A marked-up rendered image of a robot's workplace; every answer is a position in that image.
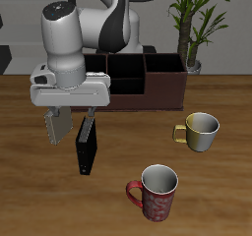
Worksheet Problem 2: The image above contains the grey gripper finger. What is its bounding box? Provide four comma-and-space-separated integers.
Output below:
47, 105, 62, 118
86, 106, 98, 119

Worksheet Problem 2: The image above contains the yellow and white mug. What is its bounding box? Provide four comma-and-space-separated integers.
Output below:
172, 111, 221, 153

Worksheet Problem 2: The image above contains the green pot plant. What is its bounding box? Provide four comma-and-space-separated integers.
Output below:
167, 0, 232, 77

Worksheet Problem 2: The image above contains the dark angular block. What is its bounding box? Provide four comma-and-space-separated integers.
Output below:
0, 44, 14, 77

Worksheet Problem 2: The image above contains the grey-tan book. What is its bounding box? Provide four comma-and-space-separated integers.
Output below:
42, 105, 74, 147

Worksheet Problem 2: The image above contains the dark brown desk caddy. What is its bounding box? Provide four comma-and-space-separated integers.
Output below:
70, 51, 189, 113

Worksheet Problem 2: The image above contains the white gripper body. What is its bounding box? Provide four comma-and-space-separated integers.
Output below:
30, 71, 112, 108

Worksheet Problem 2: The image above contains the red patterned mug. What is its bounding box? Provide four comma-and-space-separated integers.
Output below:
125, 163, 180, 223

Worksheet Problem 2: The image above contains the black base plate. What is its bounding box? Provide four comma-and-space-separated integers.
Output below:
94, 45, 158, 55

